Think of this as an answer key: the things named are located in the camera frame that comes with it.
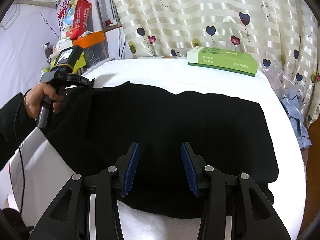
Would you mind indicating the red snack gift box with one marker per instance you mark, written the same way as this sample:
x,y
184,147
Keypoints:
x,y
75,19

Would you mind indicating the green white flat box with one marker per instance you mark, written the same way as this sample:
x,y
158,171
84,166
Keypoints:
x,y
223,59

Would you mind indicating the heart pattern curtain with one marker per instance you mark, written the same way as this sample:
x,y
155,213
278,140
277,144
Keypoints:
x,y
277,33

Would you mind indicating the black pants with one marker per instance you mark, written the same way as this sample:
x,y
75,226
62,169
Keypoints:
x,y
98,125

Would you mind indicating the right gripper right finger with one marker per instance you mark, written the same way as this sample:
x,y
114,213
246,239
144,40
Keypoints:
x,y
193,166

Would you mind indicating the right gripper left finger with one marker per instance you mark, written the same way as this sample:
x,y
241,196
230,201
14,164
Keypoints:
x,y
127,165

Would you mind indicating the orange lid storage box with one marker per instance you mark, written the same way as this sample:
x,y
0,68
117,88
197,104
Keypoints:
x,y
95,47

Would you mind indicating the left forearm black sleeve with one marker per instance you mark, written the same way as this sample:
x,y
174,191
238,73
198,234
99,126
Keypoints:
x,y
15,126

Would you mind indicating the white bed cover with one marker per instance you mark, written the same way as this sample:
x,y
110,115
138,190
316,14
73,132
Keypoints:
x,y
38,172

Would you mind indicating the blue grey cloth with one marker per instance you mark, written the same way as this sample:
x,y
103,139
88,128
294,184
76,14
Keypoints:
x,y
290,103

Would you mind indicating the left hand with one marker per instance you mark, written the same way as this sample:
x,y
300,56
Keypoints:
x,y
34,97

